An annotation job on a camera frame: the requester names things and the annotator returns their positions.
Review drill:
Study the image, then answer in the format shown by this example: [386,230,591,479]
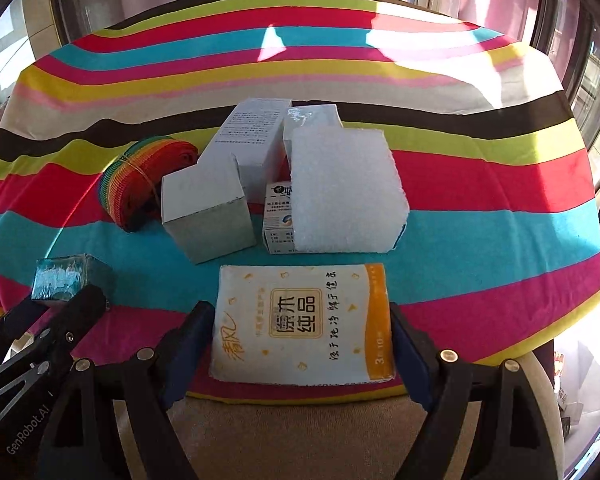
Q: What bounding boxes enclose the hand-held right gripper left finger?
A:
[37,301,217,480]

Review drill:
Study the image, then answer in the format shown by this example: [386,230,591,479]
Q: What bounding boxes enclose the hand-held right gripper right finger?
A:
[389,301,566,480]

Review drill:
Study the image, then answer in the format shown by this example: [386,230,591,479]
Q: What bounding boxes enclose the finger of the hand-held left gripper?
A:
[0,300,48,361]
[30,284,108,376]

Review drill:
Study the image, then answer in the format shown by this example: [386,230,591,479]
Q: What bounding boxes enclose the teal patterned small box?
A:
[31,253,115,309]

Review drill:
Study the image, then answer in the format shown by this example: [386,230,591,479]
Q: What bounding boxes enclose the cream and orange tissue packet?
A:
[209,262,397,386]

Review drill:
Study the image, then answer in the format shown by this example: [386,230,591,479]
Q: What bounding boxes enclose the rainbow ribbon roll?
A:
[98,136,199,233]

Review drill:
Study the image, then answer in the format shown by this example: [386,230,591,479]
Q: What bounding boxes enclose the plain white cube box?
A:
[161,151,257,266]

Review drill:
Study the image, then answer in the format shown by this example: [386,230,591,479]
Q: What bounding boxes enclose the small white printed box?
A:
[261,180,297,253]

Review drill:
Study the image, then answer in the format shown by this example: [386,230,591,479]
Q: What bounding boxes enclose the clear storage bin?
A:
[550,280,600,476]

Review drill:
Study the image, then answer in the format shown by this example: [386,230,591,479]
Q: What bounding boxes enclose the white foam block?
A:
[290,126,411,254]

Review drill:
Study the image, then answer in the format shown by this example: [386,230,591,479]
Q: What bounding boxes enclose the long white box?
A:
[197,98,293,201]

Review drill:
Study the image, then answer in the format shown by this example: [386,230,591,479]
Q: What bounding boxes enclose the clear white box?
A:
[282,104,344,161]

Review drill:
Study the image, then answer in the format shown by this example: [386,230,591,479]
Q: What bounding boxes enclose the colourful striped cloth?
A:
[0,0,600,406]

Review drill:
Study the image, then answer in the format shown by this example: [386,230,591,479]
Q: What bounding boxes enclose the beige fabric cushion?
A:
[112,350,566,480]

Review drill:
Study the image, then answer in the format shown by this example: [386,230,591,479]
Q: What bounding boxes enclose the dark framed glass door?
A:
[530,0,600,161]

